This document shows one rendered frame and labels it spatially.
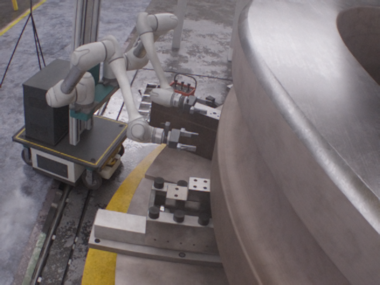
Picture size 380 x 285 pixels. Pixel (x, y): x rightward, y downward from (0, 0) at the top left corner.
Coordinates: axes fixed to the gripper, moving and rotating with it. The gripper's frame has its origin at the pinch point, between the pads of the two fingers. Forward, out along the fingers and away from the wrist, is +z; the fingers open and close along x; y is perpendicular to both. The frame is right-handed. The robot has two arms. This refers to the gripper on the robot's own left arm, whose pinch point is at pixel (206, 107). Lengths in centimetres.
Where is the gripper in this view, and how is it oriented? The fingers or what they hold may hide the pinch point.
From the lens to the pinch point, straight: 295.6
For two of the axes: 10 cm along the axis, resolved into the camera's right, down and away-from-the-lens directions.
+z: 9.6, 2.5, -1.4
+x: 2.6, -5.2, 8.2
